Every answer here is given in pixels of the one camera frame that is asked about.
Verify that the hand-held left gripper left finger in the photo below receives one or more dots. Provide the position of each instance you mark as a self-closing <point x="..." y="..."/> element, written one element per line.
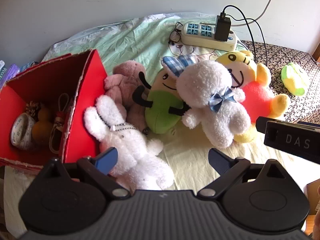
<point x="107" y="159"/>

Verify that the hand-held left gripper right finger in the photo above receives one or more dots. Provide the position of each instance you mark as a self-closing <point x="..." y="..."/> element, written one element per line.
<point x="220" y="163"/>

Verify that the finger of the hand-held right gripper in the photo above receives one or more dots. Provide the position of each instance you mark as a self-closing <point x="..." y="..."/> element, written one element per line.
<point x="261" y="124"/>

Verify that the yellow plush tiger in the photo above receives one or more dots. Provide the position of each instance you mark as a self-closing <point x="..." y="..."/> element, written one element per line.
<point x="255" y="97"/>

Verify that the white rabbit with checked ears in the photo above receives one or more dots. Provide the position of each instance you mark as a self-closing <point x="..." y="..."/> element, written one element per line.
<point x="202" y="82"/>

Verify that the green plush bean toy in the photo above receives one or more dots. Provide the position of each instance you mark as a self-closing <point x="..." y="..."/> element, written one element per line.
<point x="160" y="110"/>

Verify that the red cardboard box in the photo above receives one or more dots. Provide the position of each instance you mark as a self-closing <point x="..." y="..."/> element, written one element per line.
<point x="92" y="80"/>

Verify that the pink plush bear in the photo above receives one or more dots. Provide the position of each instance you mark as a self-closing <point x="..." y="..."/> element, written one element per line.
<point x="127" y="80"/>

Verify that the green and yellow plush toy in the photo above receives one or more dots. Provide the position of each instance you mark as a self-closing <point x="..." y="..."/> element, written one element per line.
<point x="293" y="80"/>

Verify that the brown cardboard box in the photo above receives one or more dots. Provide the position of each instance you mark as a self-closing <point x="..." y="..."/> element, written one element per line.
<point x="312" y="195"/>

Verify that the dark patterned blanket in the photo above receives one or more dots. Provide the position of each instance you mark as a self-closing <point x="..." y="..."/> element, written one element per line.
<point x="280" y="55"/>

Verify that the orange gourd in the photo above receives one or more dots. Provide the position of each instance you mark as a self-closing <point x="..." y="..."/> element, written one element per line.
<point x="41" y="130"/>

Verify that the white tape roll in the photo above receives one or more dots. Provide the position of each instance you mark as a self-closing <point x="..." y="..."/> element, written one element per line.
<point x="30" y="130"/>

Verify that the pine cone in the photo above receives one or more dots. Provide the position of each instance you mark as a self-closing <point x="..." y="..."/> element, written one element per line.
<point x="33" y="108"/>

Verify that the black charger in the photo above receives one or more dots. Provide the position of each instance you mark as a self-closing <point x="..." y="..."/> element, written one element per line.
<point x="222" y="28"/>

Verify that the cream power strip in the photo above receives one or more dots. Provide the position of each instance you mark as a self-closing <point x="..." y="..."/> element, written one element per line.
<point x="200" y="41"/>

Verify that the black eyeglasses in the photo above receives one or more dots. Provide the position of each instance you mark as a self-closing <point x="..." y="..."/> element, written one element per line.
<point x="175" y="33"/>

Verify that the cartoon printed bedsheet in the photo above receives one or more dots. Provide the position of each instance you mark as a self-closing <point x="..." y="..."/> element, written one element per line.
<point x="150" y="37"/>

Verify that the purple and green bundle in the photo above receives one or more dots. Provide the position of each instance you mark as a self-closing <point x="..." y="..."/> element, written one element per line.
<point x="10" y="71"/>

